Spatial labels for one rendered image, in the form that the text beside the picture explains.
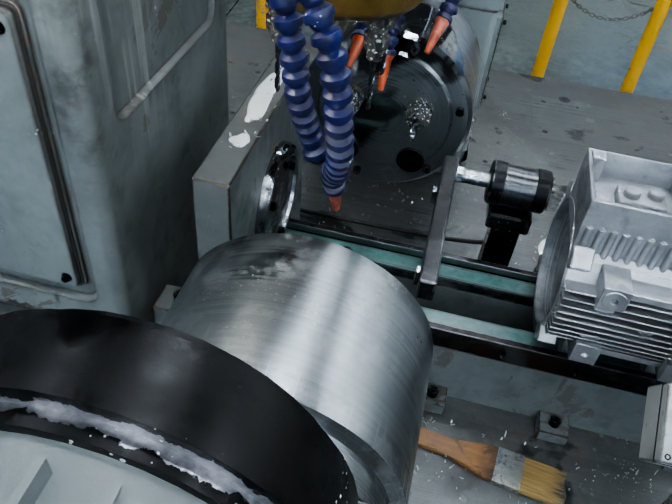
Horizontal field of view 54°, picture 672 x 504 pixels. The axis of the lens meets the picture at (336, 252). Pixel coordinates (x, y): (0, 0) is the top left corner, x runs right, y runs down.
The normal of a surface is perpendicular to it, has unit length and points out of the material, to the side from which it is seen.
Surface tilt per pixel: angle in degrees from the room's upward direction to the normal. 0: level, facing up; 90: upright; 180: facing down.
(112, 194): 90
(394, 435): 54
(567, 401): 90
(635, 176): 90
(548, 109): 0
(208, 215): 90
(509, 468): 0
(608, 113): 0
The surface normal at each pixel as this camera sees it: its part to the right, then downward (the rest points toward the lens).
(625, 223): -0.24, 0.65
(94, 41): 0.97, 0.22
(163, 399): 0.31, -0.66
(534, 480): 0.09, -0.71
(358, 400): 0.63, -0.47
